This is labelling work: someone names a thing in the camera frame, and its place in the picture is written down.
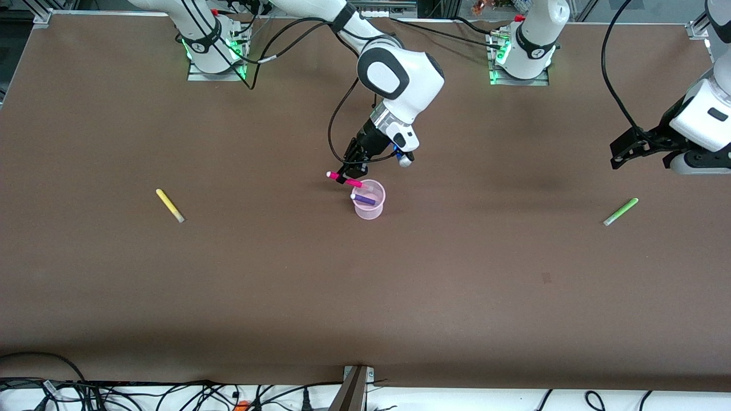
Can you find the green highlighter pen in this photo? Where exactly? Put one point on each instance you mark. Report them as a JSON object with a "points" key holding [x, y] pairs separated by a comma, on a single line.
{"points": [[621, 212]]}

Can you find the pink highlighter pen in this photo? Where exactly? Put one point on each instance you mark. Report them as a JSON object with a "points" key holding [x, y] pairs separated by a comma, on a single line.
{"points": [[355, 182]]}

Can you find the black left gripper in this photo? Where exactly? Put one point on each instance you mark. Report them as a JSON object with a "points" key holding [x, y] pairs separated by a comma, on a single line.
{"points": [[654, 138]]}

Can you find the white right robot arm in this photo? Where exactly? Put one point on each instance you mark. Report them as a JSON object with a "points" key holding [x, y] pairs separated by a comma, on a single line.
{"points": [[400, 74]]}

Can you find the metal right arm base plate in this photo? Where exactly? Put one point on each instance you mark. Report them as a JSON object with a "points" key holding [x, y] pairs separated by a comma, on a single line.
{"points": [[197, 75]]}

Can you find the yellow highlighter pen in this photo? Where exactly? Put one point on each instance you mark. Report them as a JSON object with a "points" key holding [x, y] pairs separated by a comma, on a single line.
{"points": [[169, 205]]}

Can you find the metal bracket post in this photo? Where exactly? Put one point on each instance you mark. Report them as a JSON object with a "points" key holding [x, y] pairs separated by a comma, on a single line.
{"points": [[351, 391]]}

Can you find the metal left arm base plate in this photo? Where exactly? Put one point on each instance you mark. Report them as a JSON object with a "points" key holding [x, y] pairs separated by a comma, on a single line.
{"points": [[542, 81]]}

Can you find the copper coloured item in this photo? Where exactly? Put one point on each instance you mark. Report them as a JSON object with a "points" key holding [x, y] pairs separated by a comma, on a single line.
{"points": [[482, 5]]}

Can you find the aluminium frame corner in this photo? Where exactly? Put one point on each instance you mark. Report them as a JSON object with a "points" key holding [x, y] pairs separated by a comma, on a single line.
{"points": [[43, 17]]}

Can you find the purple highlighter pen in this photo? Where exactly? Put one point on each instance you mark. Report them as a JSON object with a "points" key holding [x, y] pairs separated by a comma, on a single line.
{"points": [[365, 199]]}

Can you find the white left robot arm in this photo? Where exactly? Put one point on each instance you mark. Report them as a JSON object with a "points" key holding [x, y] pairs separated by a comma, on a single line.
{"points": [[534, 40]]}

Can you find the pink translucent pen holder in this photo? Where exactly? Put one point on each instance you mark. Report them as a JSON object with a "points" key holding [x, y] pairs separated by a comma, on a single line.
{"points": [[370, 212]]}

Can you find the aluminium frame profile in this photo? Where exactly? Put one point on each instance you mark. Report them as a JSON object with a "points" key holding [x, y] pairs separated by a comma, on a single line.
{"points": [[698, 28]]}

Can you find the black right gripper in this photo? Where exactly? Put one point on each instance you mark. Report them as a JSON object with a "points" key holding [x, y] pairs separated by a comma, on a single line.
{"points": [[368, 142]]}

